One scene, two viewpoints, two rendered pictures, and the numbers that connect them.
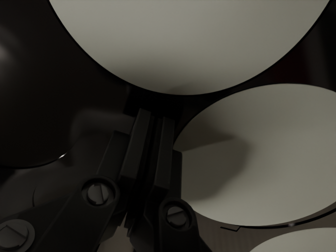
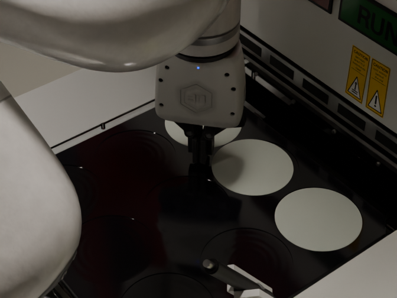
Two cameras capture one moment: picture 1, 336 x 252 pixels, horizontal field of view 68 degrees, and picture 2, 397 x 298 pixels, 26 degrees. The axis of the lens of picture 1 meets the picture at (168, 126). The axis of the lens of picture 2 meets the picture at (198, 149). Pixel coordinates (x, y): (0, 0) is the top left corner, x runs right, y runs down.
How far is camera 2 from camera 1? 1.06 m
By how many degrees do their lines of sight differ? 84
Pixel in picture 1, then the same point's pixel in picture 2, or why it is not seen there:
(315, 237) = (300, 196)
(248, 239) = (267, 204)
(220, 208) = (243, 186)
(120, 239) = (194, 221)
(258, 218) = (264, 189)
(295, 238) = (291, 198)
